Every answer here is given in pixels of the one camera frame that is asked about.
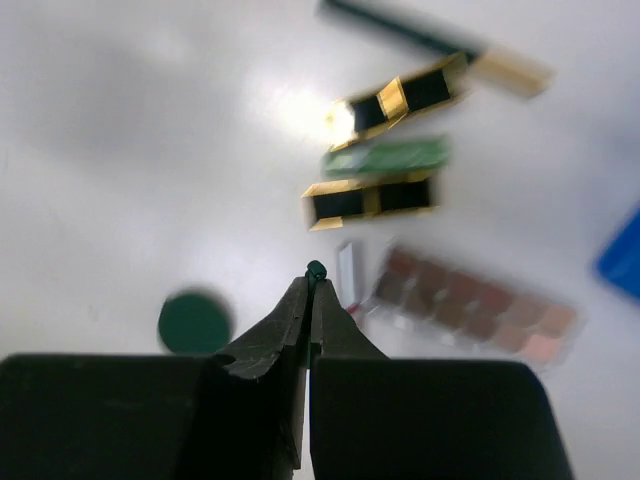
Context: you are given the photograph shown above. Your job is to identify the blue plastic organizer bin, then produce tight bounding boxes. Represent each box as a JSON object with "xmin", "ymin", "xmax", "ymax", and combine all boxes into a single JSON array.
[{"xmin": 593, "ymin": 203, "xmax": 639, "ymax": 304}]

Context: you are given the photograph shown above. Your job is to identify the upper black gold lipstick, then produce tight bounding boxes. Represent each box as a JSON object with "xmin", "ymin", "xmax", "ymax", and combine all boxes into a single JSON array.
[{"xmin": 326, "ymin": 53, "xmax": 468, "ymax": 152}]

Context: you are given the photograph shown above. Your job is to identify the green lip balm tube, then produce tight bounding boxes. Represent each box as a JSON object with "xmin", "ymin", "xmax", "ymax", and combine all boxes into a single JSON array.
[{"xmin": 322, "ymin": 136, "xmax": 451, "ymax": 178}]

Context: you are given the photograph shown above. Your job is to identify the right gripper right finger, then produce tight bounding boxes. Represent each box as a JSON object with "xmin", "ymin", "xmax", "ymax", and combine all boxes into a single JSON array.
[{"xmin": 309, "ymin": 280, "xmax": 573, "ymax": 479}]

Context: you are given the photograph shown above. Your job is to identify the lower black gold lipstick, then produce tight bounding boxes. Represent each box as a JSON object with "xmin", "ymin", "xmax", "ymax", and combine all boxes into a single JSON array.
[{"xmin": 301, "ymin": 170, "xmax": 440, "ymax": 231}]

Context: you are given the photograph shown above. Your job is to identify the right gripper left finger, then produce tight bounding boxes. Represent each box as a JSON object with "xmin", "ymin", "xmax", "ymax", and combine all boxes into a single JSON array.
[{"xmin": 1, "ymin": 277, "xmax": 309, "ymax": 479}]

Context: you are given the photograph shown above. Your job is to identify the red lip gloss tube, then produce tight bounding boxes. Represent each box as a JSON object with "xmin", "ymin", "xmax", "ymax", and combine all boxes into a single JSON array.
[{"xmin": 336, "ymin": 241, "xmax": 365, "ymax": 314}]

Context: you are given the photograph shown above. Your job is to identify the dark green mascara tube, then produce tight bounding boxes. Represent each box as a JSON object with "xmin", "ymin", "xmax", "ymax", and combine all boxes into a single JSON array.
[{"xmin": 321, "ymin": 1, "xmax": 554, "ymax": 98}]

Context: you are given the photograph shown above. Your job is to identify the eyeshadow palette clear case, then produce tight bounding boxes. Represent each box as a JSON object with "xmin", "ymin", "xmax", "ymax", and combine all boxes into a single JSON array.
[{"xmin": 360, "ymin": 243, "xmax": 584, "ymax": 372}]

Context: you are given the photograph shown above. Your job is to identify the green round compact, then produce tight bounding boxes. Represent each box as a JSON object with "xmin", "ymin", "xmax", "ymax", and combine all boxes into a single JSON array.
[
  {"xmin": 157, "ymin": 286, "xmax": 236, "ymax": 356},
  {"xmin": 305, "ymin": 260, "xmax": 327, "ymax": 290}
]

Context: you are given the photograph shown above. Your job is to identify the black gold lipstick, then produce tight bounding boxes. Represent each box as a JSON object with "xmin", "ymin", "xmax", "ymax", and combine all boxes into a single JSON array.
[
  {"xmin": 301, "ymin": 170, "xmax": 440, "ymax": 231},
  {"xmin": 326, "ymin": 53, "xmax": 468, "ymax": 152}
]

